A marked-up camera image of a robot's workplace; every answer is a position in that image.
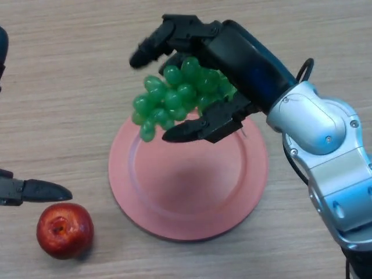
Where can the red apple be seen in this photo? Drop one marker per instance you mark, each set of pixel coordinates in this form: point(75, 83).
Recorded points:
point(65, 232)

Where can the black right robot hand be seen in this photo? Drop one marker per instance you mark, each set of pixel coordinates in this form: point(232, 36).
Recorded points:
point(244, 61)

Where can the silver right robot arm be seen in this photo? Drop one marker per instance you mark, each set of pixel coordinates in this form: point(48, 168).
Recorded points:
point(319, 122)

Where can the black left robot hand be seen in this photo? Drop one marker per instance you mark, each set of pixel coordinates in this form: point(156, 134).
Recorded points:
point(37, 191)

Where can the green grape bunch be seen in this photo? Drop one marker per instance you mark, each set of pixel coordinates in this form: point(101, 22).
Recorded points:
point(174, 98)

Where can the pink round plate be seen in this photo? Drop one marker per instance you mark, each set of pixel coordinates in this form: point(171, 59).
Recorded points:
point(189, 189)

